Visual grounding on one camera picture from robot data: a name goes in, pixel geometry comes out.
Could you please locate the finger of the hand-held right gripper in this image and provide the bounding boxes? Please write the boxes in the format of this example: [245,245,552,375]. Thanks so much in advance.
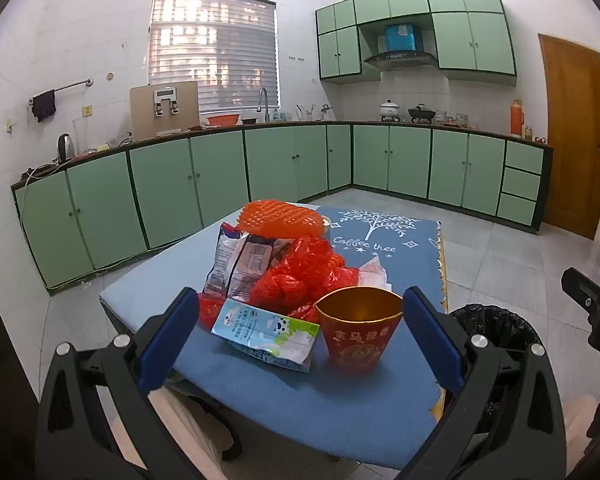
[561,267,600,312]

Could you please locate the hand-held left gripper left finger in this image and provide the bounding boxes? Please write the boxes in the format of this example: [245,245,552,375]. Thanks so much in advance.
[35,287,201,480]

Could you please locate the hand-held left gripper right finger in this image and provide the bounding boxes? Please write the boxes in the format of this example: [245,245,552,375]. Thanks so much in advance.
[402,286,567,480]

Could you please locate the bin with black bag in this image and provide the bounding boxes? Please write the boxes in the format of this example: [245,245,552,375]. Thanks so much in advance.
[447,304,545,442]

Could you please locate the red paper cup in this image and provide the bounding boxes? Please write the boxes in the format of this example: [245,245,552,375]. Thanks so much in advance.
[314,286,405,377]

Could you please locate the blue white milk carton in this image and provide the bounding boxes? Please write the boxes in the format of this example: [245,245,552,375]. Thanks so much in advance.
[211,297,321,374]

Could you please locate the silver snack packet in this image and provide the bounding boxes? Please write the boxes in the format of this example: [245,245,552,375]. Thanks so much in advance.
[202,222,295,302]

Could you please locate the red plastic mesh bag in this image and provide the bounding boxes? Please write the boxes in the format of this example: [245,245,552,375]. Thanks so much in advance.
[197,235,362,332]

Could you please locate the orange foam fruit net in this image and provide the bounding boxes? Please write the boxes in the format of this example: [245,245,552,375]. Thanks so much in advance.
[237,200,327,239]

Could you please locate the wooden table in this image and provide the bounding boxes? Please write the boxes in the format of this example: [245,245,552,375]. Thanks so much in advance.
[432,225,451,420]

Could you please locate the white crumpled tissue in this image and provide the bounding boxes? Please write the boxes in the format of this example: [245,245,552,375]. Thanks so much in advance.
[357,255,394,292]

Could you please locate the table with blue cloth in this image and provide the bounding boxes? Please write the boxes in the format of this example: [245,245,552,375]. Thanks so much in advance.
[100,205,449,471]

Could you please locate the green lower kitchen cabinets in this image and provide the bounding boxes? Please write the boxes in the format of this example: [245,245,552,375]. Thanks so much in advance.
[11,121,553,296]

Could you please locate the green kitchen cabinets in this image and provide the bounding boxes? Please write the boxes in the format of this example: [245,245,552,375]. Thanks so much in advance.
[315,0,518,91]
[11,121,553,296]

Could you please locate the orange thermos flask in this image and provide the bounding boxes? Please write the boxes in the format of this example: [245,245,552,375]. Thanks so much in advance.
[510,99,525,139]

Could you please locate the steel electric kettle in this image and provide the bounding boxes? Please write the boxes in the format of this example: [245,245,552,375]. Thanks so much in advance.
[56,133,77,162]

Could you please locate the row of glass jars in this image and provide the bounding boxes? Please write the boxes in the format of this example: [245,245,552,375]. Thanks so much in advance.
[435,110,469,129]

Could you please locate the clear measuring jug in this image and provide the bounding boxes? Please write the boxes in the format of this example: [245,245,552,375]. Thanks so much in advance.
[72,117,91,154]

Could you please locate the black wok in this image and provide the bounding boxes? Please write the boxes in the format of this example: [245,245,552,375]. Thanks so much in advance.
[407,104,436,125]

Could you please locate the beige water dispenser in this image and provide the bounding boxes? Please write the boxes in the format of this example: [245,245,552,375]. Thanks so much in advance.
[130,81,201,141]

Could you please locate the white cooking pot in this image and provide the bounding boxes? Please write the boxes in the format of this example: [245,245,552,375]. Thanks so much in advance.
[379,100,406,122]

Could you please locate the dark towel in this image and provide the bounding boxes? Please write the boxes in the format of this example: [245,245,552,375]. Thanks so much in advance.
[31,90,57,123]

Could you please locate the green upper kitchen cabinets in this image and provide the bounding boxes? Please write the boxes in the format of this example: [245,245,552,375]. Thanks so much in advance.
[315,0,518,91]

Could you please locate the window blind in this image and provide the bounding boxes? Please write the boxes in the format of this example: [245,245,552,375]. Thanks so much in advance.
[147,0,281,117]

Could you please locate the range hood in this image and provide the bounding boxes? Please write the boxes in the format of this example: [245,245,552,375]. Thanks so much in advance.
[364,22,440,72]

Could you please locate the wooden door with handle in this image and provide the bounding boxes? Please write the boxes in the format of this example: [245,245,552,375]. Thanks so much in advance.
[537,34,600,241]

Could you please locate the metal towel rail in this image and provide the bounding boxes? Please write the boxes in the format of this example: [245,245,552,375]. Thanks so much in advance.
[28,79,94,106]

